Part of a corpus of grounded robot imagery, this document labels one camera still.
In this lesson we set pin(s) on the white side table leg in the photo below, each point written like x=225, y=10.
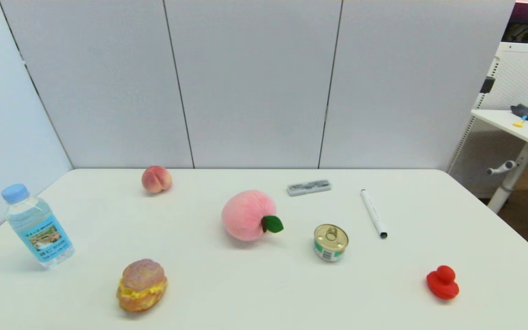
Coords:
x=514, y=176

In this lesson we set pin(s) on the small peach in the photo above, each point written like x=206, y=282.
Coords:
x=156, y=179

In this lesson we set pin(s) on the small tin can green label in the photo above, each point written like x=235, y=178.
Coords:
x=331, y=243

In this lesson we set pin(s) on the grey eraser block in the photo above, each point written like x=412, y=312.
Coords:
x=309, y=187

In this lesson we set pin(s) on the cream puff bread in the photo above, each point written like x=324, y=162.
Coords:
x=141, y=286

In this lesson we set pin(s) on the small yellow toy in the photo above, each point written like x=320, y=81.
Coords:
x=519, y=123

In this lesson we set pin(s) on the clear water bottle blue cap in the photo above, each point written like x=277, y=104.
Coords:
x=39, y=229

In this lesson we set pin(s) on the red rubber duck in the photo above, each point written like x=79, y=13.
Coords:
x=442, y=284

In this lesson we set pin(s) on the pink plush peach green leaf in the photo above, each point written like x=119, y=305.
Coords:
x=245, y=215

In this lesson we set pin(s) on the white side table top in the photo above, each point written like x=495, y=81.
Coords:
x=511, y=123

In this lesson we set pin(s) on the white marker pen black cap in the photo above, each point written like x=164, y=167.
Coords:
x=374, y=214

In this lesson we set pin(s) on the black clip on pegboard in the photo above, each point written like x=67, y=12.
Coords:
x=488, y=85

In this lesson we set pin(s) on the white pegboard panel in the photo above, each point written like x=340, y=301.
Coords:
x=525, y=78

